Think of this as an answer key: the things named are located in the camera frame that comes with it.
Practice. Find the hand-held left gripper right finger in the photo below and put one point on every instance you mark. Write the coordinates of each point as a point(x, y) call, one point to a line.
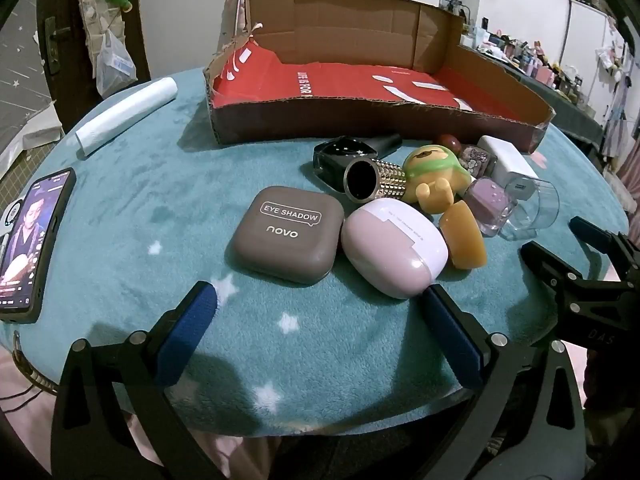
point(450, 335)

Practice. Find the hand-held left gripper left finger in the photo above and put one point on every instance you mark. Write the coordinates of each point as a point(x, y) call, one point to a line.
point(190, 330)

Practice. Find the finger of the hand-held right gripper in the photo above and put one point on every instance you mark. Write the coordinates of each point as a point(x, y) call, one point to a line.
point(595, 232)
point(550, 265)

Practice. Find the clear plastic cup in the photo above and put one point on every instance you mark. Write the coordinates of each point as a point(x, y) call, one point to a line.
point(537, 210)

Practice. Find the purple nail polish bottle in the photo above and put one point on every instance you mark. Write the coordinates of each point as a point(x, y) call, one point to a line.
point(487, 205)

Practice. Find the orange dome-shaped block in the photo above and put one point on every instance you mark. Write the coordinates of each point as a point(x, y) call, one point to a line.
point(465, 240)

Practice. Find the pink and white rounded case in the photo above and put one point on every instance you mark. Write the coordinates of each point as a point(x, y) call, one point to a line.
point(390, 250)

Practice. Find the white charger block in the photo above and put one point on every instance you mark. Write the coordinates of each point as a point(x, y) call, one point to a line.
point(505, 155)

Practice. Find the clear glitter ball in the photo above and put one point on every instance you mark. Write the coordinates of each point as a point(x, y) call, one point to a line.
point(475, 160)

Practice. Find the brown eyeshadow compact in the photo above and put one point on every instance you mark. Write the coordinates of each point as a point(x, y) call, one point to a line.
point(285, 240)

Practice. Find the capybara figurine with green hood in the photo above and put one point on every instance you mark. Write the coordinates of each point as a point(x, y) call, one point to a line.
point(435, 175)

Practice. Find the gold studded cylinder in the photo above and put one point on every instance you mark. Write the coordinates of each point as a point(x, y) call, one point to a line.
point(385, 180)

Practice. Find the black nail polish bottle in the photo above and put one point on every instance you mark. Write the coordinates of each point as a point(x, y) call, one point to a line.
point(332, 160)

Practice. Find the cardboard box with red lining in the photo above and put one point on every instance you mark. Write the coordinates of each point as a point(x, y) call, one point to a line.
point(350, 85)

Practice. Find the dark cloth-covered table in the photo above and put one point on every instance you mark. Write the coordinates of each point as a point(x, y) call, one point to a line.
point(575, 110)

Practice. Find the black smartphone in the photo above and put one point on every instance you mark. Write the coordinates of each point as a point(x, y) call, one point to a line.
point(35, 245)

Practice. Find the row of cosmetic bottles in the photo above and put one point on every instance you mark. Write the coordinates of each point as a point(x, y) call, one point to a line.
point(540, 60)

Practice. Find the white wardrobe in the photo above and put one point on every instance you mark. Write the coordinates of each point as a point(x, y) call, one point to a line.
point(600, 35)

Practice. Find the white round phone stand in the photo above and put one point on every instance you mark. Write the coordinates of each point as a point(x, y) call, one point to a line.
point(7, 220)

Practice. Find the white plastic bag roll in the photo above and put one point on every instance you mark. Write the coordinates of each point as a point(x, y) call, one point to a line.
point(125, 117)

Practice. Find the hanging white plastic bag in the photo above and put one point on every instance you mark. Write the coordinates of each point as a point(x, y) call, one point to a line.
point(116, 67)

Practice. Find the dark wooden door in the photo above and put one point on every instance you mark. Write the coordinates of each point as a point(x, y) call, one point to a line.
point(60, 60)

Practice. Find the white pole with orange tip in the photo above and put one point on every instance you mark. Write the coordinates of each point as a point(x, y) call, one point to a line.
point(240, 5)

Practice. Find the hanging lace wall organizer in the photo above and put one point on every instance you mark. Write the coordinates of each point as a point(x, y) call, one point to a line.
point(92, 5)

